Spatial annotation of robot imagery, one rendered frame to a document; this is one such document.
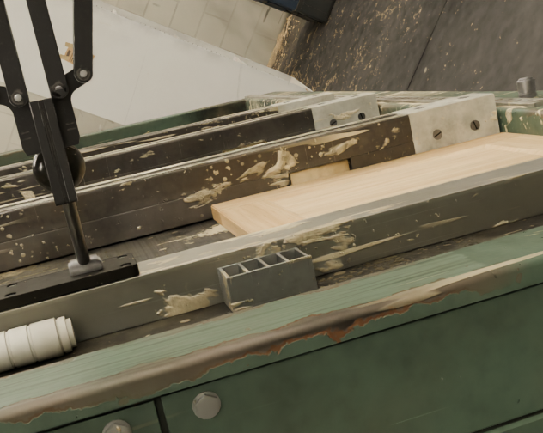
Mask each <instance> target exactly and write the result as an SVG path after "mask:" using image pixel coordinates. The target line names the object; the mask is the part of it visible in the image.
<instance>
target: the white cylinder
mask: <svg viewBox="0 0 543 433"><path fill-rule="evenodd" d="M74 347H77V342H76V336H75V333H74V329H73V326H72V323H71V319H70V318H69V319H65V317H64V316H63V317H59V318H57V319H56V320H55V318H51V319H48V320H42V321H38V322H35V323H32V324H29V326H27V325H25V326H19V327H16V328H13V329H9V330H8V331H7V332H5V331H2V332H0V373H2V372H5V371H9V370H12V369H15V367H17V368H20V367H24V366H27V365H30V364H33V363H36V361H39V362H42V361H45V360H48V359H52V358H54V357H61V356H63V355H64V352H65V353H68V352H72V351H73V348H74Z"/></svg>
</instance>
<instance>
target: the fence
mask: <svg viewBox="0 0 543 433"><path fill-rule="evenodd" d="M540 214H543V157H541V158H538V159H534V160H531V161H527V162H521V163H518V164H515V165H511V166H508V167H504V168H499V169H495V170H491V171H488V172H484V173H481V174H475V175H472V176H468V177H465V178H461V179H458V180H452V181H449V182H445V183H442V184H439V185H435V186H429V187H425V188H422V189H418V190H416V191H412V192H406V193H402V194H399V195H396V196H392V197H389V198H383V199H379V200H376V201H373V202H369V203H366V204H360V205H357V206H353V207H350V208H346V209H343V210H337V211H334V212H330V213H326V214H323V215H319V216H314V217H310V218H307V219H303V220H300V221H297V222H293V223H287V224H284V225H280V226H277V227H274V228H270V229H264V230H260V231H258V232H254V233H251V234H247V235H241V236H237V237H235V238H231V239H227V240H224V241H218V242H215V243H211V244H208V245H204V246H201V247H195V248H192V249H188V250H185V251H181V252H177V253H172V254H169V255H165V256H161V257H158V258H155V259H149V260H145V261H142V262H138V263H137V265H138V269H139V272H140V273H139V275H137V276H135V277H129V278H126V279H122V280H119V281H116V282H112V283H109V284H103V285H100V286H96V287H93V288H89V289H85V290H80V291H77V292H73V293H69V294H67V295H63V296H57V297H54V298H51V299H47V300H44V301H40V302H35V303H31V304H28V305H24V306H21V307H18V308H12V309H9V310H5V311H2V312H0V332H2V331H5V332H7V331H8V330H9V329H13V328H16V327H19V326H25V325H27V326H29V324H32V323H35V322H38V321H42V320H48V319H51V318H55V320H56V319H57V318H59V317H63V316H64V317H65V319H69V318H70V319H71V323H72V326H73V329H74V333H75V336H76V342H77V343H79V342H82V341H85V340H88V339H92V338H97V337H100V336H103V335H107V334H110V333H113V332H118V331H122V330H125V329H128V328H132V327H134V326H141V325H143V324H147V323H150V322H153V321H157V320H162V319H166V318H168V317H172V316H175V315H178V314H184V313H187V312H190V311H193V310H197V309H200V308H206V307H209V306H212V305H215V304H218V303H222V302H224V300H223V293H222V289H221V285H220V281H219V277H218V273H217V268H220V267H223V266H226V265H232V264H235V263H239V262H242V261H245V260H249V259H255V258H258V257H261V256H265V255H268V254H271V253H277V252H281V251H283V250H287V249H291V248H293V247H298V249H299V250H301V251H302V252H304V253H305V254H307V255H311V257H312V261H313V266H314V273H315V276H316V277H318V276H320V275H324V274H327V273H330V272H334V271H339V270H342V269H345V268H349V267H352V266H355V265H361V264H364V263H367V262H370V261H373V260H377V259H382V258H386V257H389V256H392V255H395V254H398V253H404V252H407V251H411V250H413V249H417V248H421V247H426V246H429V245H432V244H436V243H438V242H442V241H447V240H451V239H454V238H457V237H461V236H463V235H469V234H472V233H476V232H479V231H482V230H485V229H491V228H494V227H497V226H501V225H504V224H507V223H512V222H516V221H519V220H522V219H525V218H529V217H534V216H538V215H540Z"/></svg>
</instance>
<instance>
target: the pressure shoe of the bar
mask: <svg viewBox="0 0 543 433"><path fill-rule="evenodd" d="M346 171H350V169H349V164H348V160H347V159H344V160H341V161H337V162H331V163H327V164H324V165H320V166H317V167H313V168H306V169H303V170H299V171H295V172H292V173H289V178H290V185H294V184H298V183H302V182H305V181H309V180H315V179H319V178H322V177H326V176H329V175H333V174H339V173H343V172H346Z"/></svg>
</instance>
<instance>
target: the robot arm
mask: <svg viewBox="0 0 543 433"><path fill-rule="evenodd" d="M26 2H27V8H28V11H29V14H30V18H31V22H32V25H33V29H34V34H35V38H36V41H37V45H38V48H39V52H40V57H41V61H42V64H43V68H44V72H45V75H46V80H47V84H48V88H49V91H50V95H51V98H46V99H43V100H39V101H30V100H29V96H28V93H27V87H26V84H25V80H24V76H23V73H22V69H21V64H20V60H19V57H18V53H17V50H16V46H15V41H14V37H13V34H12V30H11V26H10V23H9V17H8V14H7V10H6V7H5V3H4V0H0V67H1V71H2V74H3V80H4V83H5V87H4V86H0V105H4V106H6V107H8V108H9V109H10V110H11V111H12V113H13V114H14V118H15V124H16V127H17V130H18V134H19V138H20V140H21V146H22V149H23V150H24V152H25V153H26V154H27V156H30V155H35V154H39V153H42V155H43V159H44V162H45V165H46V171H47V175H48V178H49V181H50V185H51V189H52V195H53V197H54V201H55V205H56V206H60V205H63V204H68V203H73V202H77V201H78V197H77V195H76V188H75V185H74V181H73V178H72V174H71V171H70V165H69V162H68V158H67V155H66V151H65V147H70V146H73V145H77V144H79V141H80V134H79V130H78V127H77V123H76V117H75V114H74V110H73V106H72V103H71V96H72V94H73V92H74V91H75V90H76V89H78V88H80V87H81V86H82V85H84V84H85V83H87V82H89V81H90V80H91V79H92V77H93V0H72V4H73V70H71V71H69V72H68V73H66V74H64V69H63V65H62V62H61V58H60V55H59V51H58V45H57V41H56V39H55V35H54V32H53V28H52V22H51V18H50V15H49V11H48V8H47V4H46V0H26Z"/></svg>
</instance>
